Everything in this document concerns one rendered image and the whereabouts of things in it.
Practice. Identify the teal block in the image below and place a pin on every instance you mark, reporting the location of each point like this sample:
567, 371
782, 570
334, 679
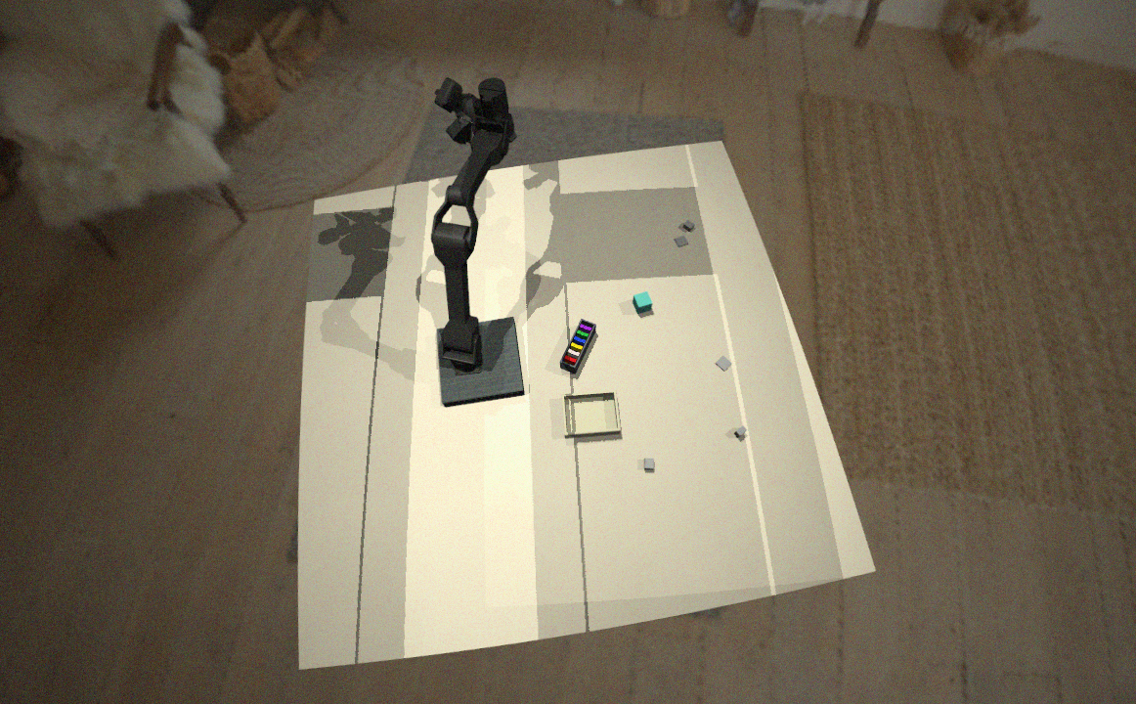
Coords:
642, 302

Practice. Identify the beige shallow tray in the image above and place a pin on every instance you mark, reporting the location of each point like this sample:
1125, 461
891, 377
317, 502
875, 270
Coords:
590, 414

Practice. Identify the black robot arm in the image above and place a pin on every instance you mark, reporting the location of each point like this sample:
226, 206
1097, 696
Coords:
454, 243

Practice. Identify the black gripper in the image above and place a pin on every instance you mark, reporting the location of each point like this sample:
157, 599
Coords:
451, 98

